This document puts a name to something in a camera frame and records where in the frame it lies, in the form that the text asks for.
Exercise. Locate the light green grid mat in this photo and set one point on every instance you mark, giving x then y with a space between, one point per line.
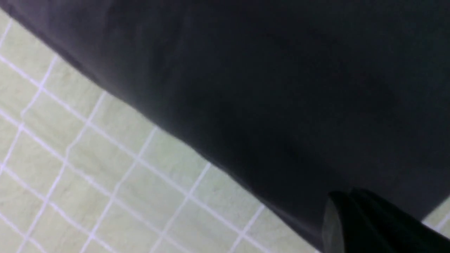
82 172

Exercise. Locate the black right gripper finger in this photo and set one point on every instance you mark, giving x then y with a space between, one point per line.
359 221

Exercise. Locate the dark gray long-sleeve shirt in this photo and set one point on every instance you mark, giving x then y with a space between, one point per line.
294 99

